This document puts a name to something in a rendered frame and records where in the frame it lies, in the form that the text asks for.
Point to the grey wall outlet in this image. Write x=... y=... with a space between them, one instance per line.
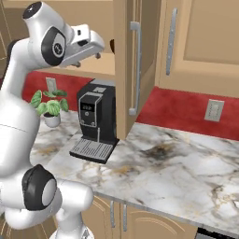
x=51 y=84
x=214 y=110

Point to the tan wall cabinet body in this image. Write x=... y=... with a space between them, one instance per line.
x=96 y=65

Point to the dark dishwasher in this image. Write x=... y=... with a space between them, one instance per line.
x=216 y=234

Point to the brown bowl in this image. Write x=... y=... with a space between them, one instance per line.
x=112 y=46

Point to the green potted plant white pot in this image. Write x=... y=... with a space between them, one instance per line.
x=51 y=105

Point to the tan base cabinet door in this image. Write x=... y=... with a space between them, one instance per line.
x=99 y=217
x=149 y=224

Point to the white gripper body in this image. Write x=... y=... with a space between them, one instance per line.
x=93 y=43

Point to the black coffee machine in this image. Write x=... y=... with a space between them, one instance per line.
x=96 y=121

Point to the open tan cabinet door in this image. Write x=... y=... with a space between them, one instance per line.
x=123 y=62

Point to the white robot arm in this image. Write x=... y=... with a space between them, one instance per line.
x=15 y=130

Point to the closed tan cabinet door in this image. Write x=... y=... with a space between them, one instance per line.
x=205 y=40

